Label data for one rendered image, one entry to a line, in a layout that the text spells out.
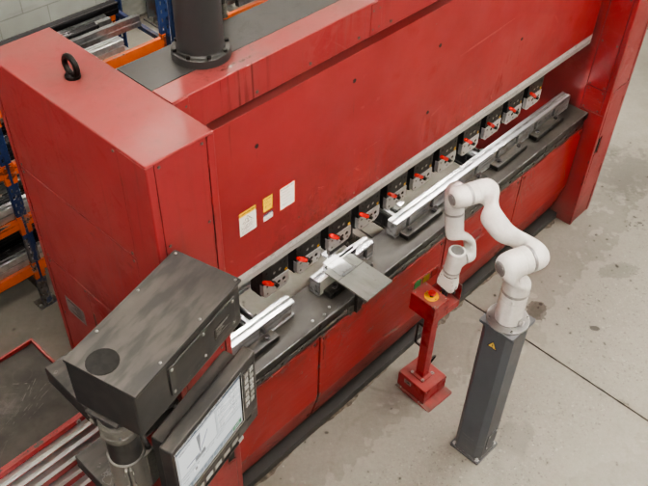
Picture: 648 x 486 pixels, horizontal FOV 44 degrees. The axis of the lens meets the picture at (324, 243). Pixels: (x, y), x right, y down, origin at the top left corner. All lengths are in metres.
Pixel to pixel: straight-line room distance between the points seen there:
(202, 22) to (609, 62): 3.05
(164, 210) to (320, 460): 2.23
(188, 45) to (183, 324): 0.90
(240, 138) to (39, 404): 1.38
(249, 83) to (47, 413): 1.55
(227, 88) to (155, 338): 0.85
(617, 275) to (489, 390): 1.87
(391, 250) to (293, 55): 1.53
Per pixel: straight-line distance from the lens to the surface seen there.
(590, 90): 5.25
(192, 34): 2.63
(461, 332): 4.92
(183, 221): 2.49
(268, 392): 3.73
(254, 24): 2.91
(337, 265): 3.79
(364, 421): 4.46
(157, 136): 2.38
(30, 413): 3.45
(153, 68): 2.69
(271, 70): 2.77
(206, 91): 2.59
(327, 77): 3.05
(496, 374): 3.82
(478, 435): 4.22
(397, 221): 4.09
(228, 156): 2.82
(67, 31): 4.79
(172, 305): 2.37
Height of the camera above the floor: 3.68
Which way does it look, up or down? 43 degrees down
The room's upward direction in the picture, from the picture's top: 2 degrees clockwise
